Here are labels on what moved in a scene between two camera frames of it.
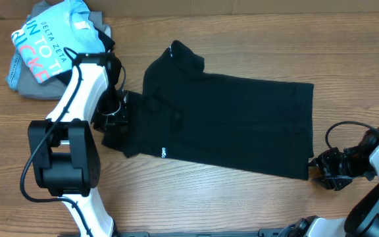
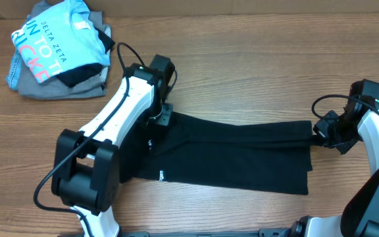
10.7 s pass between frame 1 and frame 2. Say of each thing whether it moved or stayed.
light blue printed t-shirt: stayed
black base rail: stayed
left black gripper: moved
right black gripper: moved
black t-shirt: moved
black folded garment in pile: stayed
